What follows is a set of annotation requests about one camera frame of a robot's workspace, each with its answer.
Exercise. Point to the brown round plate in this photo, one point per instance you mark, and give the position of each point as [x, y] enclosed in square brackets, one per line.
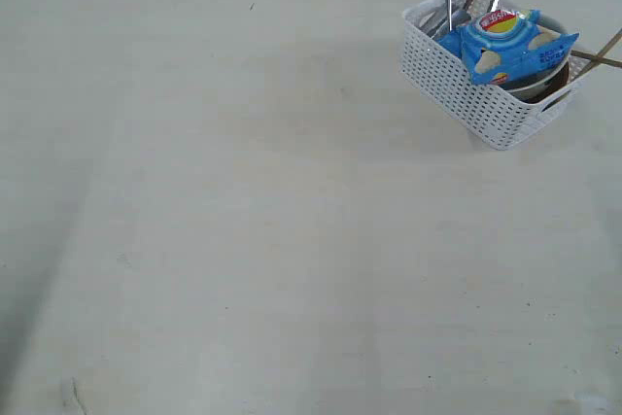
[558, 81]

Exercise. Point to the stainless steel cup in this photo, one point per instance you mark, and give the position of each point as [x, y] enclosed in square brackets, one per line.
[440, 22]

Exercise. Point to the white perforated plastic basket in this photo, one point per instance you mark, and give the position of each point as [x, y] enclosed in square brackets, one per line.
[490, 112]

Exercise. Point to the white ceramic bowl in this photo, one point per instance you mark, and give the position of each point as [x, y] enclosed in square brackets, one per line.
[530, 86]

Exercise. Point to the blue chips snack bag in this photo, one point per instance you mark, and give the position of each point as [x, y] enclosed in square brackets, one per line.
[508, 45]

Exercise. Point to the wooden chopstick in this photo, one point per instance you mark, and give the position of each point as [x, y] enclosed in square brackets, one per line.
[604, 50]
[597, 59]

